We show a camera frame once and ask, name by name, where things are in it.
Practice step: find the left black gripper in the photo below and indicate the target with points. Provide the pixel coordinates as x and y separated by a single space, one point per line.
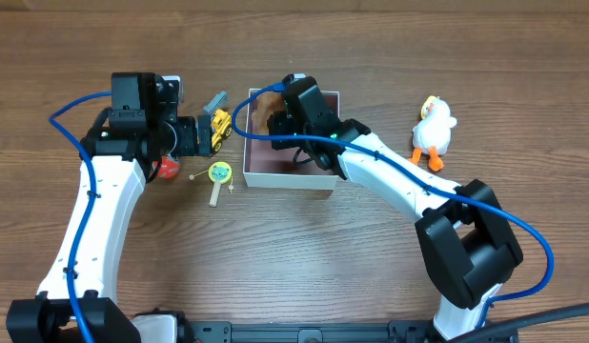
203 135

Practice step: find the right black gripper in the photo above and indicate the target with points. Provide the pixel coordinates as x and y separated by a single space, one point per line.
277 126

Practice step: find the yellow toy crane truck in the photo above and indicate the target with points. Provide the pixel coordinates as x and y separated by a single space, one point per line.
221 120

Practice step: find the brown plush toy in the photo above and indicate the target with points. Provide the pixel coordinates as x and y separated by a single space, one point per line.
267 104

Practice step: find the yellow wooden rattle drum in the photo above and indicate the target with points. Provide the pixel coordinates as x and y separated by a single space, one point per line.
219 173

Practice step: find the red toy ball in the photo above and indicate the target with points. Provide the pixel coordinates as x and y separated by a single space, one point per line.
169 167

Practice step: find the white plush duck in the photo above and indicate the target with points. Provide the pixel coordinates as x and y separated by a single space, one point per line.
433 133

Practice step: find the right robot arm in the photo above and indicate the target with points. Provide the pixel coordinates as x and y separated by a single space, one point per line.
468 246

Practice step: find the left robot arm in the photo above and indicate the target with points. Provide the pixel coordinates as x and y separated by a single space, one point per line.
120 155

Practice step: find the white box with pink interior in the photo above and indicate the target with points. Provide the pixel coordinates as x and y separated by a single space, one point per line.
264 167

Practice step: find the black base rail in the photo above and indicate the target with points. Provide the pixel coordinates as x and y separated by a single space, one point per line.
391 332

